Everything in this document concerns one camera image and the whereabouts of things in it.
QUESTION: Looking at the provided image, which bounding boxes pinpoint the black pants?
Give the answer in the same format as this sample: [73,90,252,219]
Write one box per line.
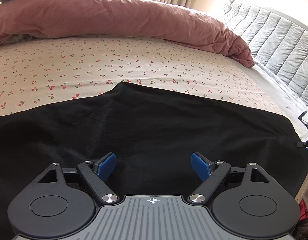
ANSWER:
[0,82,308,239]

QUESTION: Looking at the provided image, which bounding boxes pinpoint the grey quilted headboard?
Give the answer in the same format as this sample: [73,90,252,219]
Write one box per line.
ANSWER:
[223,0,308,107]

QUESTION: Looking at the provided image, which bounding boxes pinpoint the cherry print bed sheet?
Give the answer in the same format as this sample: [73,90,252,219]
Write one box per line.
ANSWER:
[0,36,308,139]

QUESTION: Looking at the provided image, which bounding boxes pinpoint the pink duvet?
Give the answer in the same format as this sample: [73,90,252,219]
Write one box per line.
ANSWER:
[0,0,254,68]

